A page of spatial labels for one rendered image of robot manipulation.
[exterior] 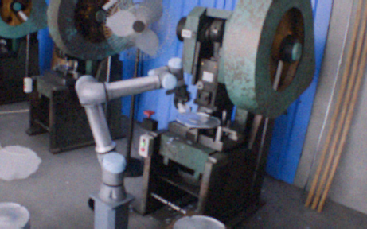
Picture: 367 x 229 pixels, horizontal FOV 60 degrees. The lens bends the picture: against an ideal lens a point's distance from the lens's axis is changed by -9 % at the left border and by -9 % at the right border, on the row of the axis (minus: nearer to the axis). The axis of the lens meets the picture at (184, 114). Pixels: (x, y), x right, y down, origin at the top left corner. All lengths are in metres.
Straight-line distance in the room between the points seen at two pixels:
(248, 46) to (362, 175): 1.93
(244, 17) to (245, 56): 0.19
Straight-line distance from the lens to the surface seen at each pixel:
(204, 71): 2.24
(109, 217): 1.91
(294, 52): 1.98
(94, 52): 3.21
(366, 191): 3.31
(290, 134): 3.32
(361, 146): 3.19
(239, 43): 1.72
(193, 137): 2.24
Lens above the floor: 1.46
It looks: 17 degrees down
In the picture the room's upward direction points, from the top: 8 degrees clockwise
